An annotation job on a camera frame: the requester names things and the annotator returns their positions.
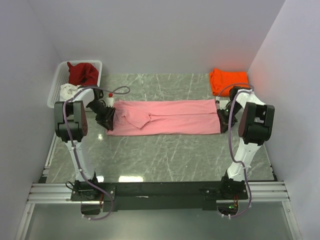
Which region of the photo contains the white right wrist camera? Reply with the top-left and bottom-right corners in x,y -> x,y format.
215,99 -> 229,110

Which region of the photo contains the aluminium rail frame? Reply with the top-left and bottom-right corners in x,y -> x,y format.
13,109 -> 303,240

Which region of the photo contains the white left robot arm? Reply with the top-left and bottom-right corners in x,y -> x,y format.
54,86 -> 116,201

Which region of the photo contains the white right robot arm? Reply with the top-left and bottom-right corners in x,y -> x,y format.
217,86 -> 275,200

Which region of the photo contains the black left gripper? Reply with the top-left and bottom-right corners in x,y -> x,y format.
87,100 -> 116,131

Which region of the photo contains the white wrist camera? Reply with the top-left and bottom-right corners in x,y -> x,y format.
105,97 -> 116,107
215,99 -> 229,110

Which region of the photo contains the folded orange t shirt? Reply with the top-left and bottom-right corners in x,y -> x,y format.
209,68 -> 249,97

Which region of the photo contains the white plastic laundry basket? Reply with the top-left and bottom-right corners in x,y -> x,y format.
47,60 -> 103,109

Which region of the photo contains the pink t shirt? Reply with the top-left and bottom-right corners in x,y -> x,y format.
106,99 -> 221,137

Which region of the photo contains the white t shirt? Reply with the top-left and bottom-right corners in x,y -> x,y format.
59,83 -> 80,102

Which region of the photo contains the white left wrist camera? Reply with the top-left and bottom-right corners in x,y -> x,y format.
105,97 -> 116,107

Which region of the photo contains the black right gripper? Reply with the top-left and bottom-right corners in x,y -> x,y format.
217,101 -> 243,134

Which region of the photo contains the dark red t shirt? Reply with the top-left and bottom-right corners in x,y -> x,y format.
67,62 -> 99,86

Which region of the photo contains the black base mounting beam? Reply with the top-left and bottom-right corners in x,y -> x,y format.
70,181 -> 249,212

